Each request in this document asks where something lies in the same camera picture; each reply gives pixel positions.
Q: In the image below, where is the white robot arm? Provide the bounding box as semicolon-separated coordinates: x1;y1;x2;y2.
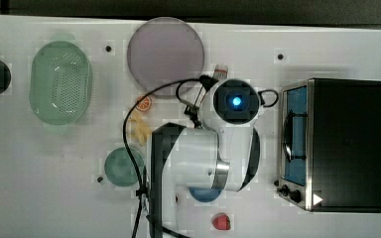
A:
147;77;265;238

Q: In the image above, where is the grey round plate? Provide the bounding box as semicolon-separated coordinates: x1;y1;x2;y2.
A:
127;17;205;91

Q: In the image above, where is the orange slice toy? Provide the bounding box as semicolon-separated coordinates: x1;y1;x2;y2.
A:
136;95;153;112

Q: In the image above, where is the yellow banana toy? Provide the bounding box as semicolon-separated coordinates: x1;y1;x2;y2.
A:
128;111;152;146

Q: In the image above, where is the blue bowl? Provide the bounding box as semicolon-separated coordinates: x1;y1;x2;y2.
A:
190;187;221;202

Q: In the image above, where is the green cup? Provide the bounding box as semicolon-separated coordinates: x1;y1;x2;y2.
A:
104;147;138;187

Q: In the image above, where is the red toy strawberry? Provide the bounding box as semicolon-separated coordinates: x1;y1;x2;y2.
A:
211;213;231;231

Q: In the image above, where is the green perforated colander basket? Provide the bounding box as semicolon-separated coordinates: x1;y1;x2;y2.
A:
29;41;92;126

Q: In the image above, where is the black toaster oven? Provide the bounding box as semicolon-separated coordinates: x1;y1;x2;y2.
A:
275;78;381;213

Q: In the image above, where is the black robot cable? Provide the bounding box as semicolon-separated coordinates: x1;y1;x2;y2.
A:
122;74;219;238

